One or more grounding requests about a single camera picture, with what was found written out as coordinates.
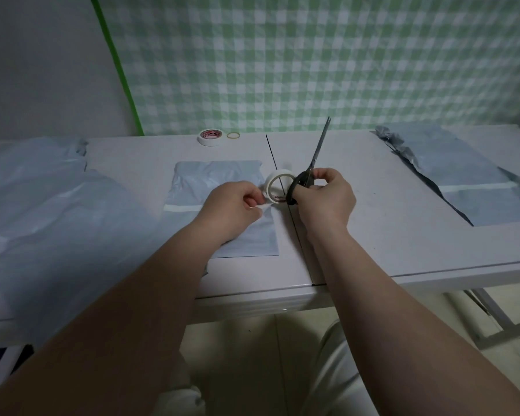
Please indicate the white tape roll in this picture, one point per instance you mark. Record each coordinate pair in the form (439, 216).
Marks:
(272, 181)

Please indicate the green tape strip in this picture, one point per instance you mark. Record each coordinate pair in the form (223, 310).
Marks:
(118, 67)

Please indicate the person's right forearm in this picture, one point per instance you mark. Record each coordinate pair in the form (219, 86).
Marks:
(385, 324)

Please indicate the person's left thumb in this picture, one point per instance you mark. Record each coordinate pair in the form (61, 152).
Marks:
(254, 204)

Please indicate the grey mailer bag black lining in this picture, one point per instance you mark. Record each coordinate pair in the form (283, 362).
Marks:
(455, 168)

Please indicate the person's white trousers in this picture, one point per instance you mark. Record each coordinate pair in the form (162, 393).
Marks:
(329, 385)

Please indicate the large grey mailer bag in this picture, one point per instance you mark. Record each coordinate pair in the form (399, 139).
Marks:
(69, 238)

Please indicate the person's left hand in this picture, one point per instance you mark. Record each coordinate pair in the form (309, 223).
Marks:
(225, 210)

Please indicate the crumpled grey mailer bag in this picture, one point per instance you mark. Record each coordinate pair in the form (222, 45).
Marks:
(30, 153)

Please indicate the black scissors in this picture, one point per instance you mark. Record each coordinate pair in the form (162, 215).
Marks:
(318, 149)

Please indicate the person's right thumb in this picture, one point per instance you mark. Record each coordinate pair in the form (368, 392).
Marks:
(302, 194)

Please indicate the person's left forearm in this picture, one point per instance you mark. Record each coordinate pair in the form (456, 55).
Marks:
(112, 329)

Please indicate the white table leg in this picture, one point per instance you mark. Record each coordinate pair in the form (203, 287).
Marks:
(2, 370)

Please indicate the green checked backdrop cloth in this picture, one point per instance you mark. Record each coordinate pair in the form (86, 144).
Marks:
(312, 60)

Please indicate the person's right hand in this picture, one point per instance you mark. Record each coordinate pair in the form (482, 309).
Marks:
(329, 203)

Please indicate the red label tape roll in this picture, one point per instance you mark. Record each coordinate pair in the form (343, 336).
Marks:
(209, 138)

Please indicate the white table leg frame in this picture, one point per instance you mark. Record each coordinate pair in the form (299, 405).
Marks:
(498, 318)

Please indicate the small grey mailer bag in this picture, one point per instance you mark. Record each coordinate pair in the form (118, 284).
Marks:
(208, 177)

